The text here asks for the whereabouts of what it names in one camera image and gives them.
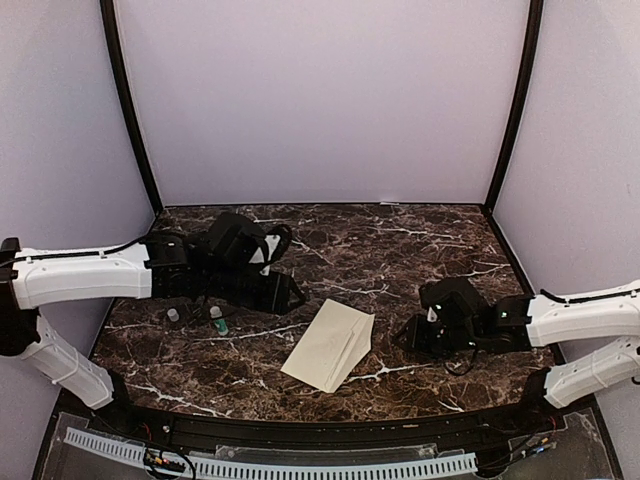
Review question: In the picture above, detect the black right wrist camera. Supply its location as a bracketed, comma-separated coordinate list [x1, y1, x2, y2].
[426, 307, 439, 323]

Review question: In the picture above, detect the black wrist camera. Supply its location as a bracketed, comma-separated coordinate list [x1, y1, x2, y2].
[426, 307, 439, 323]
[249, 224, 293, 276]

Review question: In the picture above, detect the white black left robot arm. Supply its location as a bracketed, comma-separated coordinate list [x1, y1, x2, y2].
[1, 212, 306, 436]

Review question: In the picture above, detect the white slotted cable duct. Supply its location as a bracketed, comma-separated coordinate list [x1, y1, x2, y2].
[64, 427, 477, 479]

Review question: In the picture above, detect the green white glue stick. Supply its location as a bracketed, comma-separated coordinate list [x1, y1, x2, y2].
[209, 306, 229, 336]

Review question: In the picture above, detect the black right frame post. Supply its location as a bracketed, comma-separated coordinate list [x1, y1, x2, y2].
[483, 0, 545, 217]

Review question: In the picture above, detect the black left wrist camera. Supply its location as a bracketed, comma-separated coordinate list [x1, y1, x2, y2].
[249, 224, 293, 276]

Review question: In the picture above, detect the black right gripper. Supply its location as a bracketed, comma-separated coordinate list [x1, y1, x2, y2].
[392, 312, 481, 359]

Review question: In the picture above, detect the white glue stick cap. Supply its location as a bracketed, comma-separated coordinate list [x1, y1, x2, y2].
[167, 308, 179, 322]

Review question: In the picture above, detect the black front table rail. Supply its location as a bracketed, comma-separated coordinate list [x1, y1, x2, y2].
[90, 404, 565, 458]

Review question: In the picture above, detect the beige paper envelope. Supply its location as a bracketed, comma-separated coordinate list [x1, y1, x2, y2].
[280, 299, 375, 393]

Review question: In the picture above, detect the black left frame post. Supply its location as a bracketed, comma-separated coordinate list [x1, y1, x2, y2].
[99, 0, 164, 216]

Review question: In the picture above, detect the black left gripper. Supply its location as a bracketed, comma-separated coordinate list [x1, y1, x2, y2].
[202, 263, 304, 314]

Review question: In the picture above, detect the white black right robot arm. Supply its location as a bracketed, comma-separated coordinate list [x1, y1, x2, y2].
[393, 277, 639, 434]

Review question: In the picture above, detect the black frame post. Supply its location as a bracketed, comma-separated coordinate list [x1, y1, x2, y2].
[483, 0, 545, 217]
[99, 0, 164, 216]

